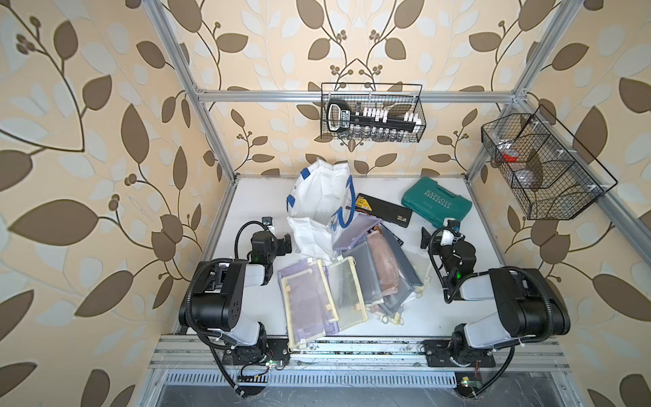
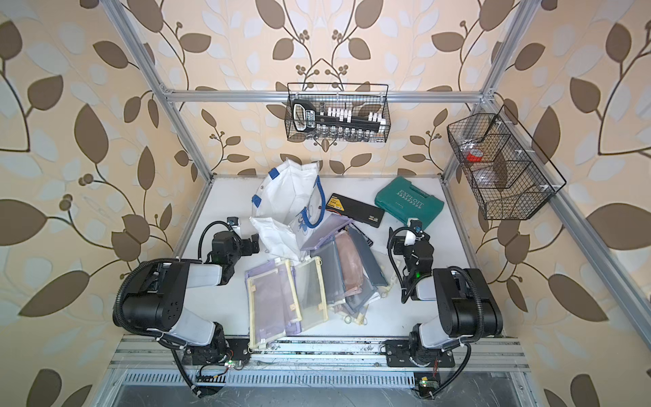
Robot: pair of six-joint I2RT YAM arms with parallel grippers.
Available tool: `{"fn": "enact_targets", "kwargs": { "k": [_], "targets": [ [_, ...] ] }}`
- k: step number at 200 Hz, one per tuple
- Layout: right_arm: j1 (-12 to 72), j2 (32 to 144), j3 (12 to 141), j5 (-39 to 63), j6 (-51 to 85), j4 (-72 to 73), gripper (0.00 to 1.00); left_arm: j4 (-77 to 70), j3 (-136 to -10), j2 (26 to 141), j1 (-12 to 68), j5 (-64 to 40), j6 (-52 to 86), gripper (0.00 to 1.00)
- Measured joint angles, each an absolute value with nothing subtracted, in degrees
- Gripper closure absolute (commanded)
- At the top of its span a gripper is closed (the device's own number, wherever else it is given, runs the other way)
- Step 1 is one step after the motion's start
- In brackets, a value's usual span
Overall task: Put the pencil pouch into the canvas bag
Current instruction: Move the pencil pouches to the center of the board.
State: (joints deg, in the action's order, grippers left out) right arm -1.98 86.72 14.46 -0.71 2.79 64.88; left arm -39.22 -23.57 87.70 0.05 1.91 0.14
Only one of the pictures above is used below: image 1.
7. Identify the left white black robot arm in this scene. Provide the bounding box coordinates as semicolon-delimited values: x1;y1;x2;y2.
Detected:
178;216;292;399

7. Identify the cream mesh pencil pouch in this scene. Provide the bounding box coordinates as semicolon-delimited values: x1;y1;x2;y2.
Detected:
327;256;368;332

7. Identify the black yellow tool case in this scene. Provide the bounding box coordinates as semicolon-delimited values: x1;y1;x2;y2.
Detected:
355;193;413;228

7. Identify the right wire basket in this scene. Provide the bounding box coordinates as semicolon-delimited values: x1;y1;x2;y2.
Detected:
481;105;618;220

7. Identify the grey blue mesh pouch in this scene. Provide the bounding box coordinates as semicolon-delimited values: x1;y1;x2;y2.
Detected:
380;223;424;293

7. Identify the red object in basket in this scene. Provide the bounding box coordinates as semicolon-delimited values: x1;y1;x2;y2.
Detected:
495;142;520;164

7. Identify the grey mesh pencil pouch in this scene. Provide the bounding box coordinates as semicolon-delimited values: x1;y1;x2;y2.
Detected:
342;240;384;306

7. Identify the white canvas tote bag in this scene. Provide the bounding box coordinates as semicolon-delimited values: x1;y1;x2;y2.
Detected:
286;159;356;260

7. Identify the back wire basket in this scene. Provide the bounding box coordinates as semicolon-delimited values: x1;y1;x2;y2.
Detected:
320;81;427;143

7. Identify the purple mesh pouch cream trim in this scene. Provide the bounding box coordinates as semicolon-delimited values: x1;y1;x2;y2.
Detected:
278;258;339;350

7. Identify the green plastic tool case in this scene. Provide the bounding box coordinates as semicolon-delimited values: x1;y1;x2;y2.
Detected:
401;177;472;227

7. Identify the black socket tool set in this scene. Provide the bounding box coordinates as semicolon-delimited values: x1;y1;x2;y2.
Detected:
320;98;427;133

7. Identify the purple mesh pencil pouch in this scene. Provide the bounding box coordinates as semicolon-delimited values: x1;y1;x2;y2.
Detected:
332;212;381;252

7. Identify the wire basket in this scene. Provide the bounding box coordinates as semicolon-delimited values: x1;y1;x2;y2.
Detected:
481;105;618;220
320;81;427;143

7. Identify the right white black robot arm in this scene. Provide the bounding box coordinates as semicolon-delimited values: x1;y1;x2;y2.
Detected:
420;219;571;399

